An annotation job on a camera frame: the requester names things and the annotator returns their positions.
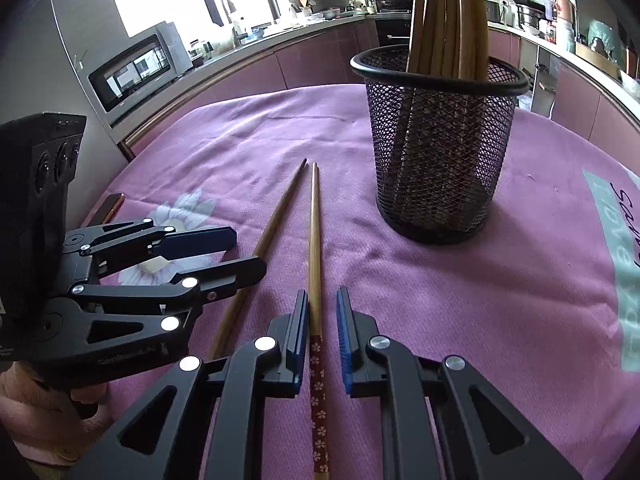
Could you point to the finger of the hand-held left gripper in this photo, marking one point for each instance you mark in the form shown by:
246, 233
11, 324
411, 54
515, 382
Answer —
230, 277
200, 240

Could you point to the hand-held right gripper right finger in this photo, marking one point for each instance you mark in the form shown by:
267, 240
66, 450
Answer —
344, 340

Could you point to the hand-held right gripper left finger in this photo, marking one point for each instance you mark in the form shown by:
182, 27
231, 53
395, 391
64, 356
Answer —
299, 340

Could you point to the black mesh utensil holder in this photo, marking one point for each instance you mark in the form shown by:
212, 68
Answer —
440, 160

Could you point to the bundle of wooden chopsticks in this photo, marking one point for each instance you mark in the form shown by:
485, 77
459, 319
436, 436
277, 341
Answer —
445, 35

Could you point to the small brown flat object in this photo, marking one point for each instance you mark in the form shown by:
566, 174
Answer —
112, 205

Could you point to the pink floral printed blanket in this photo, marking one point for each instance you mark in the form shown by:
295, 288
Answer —
450, 285

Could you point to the silver microwave oven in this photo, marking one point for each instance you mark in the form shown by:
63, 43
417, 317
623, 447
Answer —
135, 70

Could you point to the pink kitchen base cabinets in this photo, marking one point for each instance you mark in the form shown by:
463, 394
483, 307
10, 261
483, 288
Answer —
310, 60

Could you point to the white microwave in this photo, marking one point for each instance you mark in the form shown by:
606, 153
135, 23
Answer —
494, 11

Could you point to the steel cooking pot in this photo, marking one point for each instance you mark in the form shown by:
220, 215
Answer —
530, 16

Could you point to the wooden box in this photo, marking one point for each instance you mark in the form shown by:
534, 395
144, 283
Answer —
597, 60

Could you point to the pink thermos jug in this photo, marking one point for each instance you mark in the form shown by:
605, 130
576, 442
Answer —
564, 7

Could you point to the green plastic bag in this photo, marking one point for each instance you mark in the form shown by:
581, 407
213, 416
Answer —
604, 37

